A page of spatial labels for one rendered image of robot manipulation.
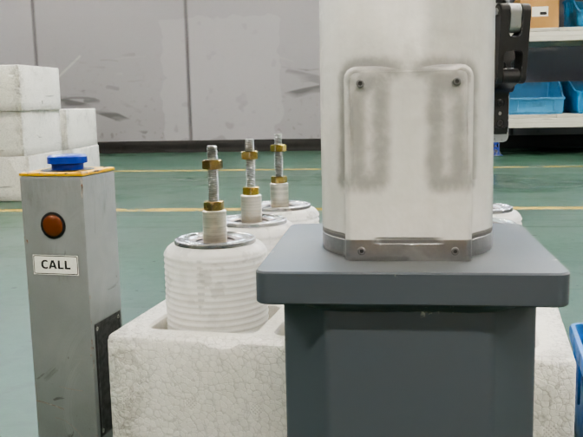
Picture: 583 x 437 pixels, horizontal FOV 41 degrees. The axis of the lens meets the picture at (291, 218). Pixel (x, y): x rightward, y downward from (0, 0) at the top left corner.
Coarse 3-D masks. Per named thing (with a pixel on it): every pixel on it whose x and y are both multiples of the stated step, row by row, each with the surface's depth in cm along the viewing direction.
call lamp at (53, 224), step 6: (48, 216) 78; (54, 216) 78; (48, 222) 78; (54, 222) 78; (60, 222) 78; (48, 228) 78; (54, 228) 78; (60, 228) 78; (48, 234) 78; (54, 234) 78
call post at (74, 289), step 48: (48, 192) 78; (96, 192) 80; (48, 240) 79; (96, 240) 80; (48, 288) 79; (96, 288) 80; (48, 336) 80; (96, 336) 80; (48, 384) 81; (96, 384) 80; (48, 432) 82; (96, 432) 81
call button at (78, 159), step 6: (48, 156) 80; (54, 156) 79; (60, 156) 79; (66, 156) 79; (72, 156) 79; (78, 156) 79; (84, 156) 80; (48, 162) 80; (54, 162) 79; (60, 162) 79; (66, 162) 79; (72, 162) 79; (78, 162) 79; (84, 162) 80; (54, 168) 80; (60, 168) 79; (66, 168) 79; (72, 168) 79; (78, 168) 80
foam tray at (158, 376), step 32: (160, 320) 74; (544, 320) 71; (128, 352) 69; (160, 352) 68; (192, 352) 67; (224, 352) 66; (256, 352) 66; (544, 352) 62; (128, 384) 69; (160, 384) 68; (192, 384) 68; (224, 384) 67; (256, 384) 66; (544, 384) 60; (128, 416) 70; (160, 416) 69; (192, 416) 68; (224, 416) 67; (256, 416) 67; (544, 416) 61
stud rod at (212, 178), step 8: (208, 152) 72; (216, 152) 72; (208, 176) 72; (216, 176) 72; (208, 184) 72; (216, 184) 72; (208, 192) 73; (216, 192) 73; (208, 200) 73; (216, 200) 73
